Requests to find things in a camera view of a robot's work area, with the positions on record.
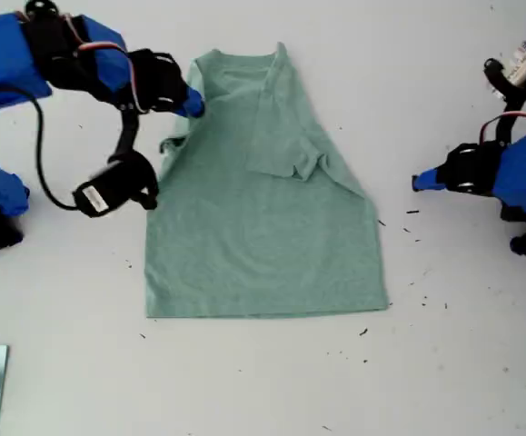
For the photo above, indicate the gripper camera stalk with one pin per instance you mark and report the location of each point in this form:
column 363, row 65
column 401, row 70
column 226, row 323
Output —
column 503, row 91
column 126, row 131

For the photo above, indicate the green t shirt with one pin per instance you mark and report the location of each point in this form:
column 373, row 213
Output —
column 262, row 236

